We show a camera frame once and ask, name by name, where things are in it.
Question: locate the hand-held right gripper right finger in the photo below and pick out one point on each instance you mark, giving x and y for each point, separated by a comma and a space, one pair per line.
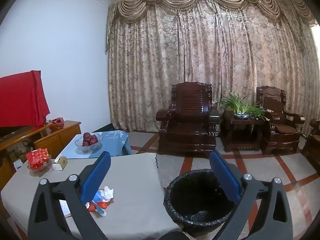
223, 177

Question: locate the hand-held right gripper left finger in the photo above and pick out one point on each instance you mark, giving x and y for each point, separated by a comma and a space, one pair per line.
96, 177

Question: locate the blue wrapper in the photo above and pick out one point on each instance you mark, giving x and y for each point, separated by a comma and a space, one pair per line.
98, 195

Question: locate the white tissue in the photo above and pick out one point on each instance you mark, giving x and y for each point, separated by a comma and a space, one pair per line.
108, 193

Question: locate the black trash bin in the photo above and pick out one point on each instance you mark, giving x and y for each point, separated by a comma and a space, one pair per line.
195, 197

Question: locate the glass fruit bowl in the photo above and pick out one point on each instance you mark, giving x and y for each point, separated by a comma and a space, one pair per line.
87, 150

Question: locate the red apple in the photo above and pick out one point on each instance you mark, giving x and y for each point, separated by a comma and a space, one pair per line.
85, 143
87, 136
94, 138
93, 142

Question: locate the white tissue box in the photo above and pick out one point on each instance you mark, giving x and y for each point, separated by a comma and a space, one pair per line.
61, 163

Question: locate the blue tablecloth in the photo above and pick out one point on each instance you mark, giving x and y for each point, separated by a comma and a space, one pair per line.
112, 142

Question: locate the dark wooden side table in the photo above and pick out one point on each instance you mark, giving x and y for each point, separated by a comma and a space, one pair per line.
240, 132

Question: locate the glass dish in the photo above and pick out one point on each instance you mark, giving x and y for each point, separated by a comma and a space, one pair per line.
46, 166

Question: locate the wooden cabinet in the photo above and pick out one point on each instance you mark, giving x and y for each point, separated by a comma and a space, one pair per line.
57, 140

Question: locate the red patterned packet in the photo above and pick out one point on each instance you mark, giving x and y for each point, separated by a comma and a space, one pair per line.
37, 156

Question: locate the red bag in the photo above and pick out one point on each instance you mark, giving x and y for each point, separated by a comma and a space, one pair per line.
57, 124

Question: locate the potted orchid plant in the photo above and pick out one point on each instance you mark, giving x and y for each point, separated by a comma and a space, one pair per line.
241, 107

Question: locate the small white box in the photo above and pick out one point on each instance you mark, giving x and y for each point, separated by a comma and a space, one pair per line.
18, 165

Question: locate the dark wooden cushioned armchair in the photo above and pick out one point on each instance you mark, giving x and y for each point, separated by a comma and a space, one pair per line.
277, 105

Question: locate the black television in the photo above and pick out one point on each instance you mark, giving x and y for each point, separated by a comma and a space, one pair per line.
10, 133

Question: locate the red cloth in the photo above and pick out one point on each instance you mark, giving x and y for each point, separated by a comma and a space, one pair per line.
20, 100

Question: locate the beige patterned curtain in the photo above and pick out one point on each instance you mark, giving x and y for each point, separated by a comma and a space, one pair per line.
200, 67

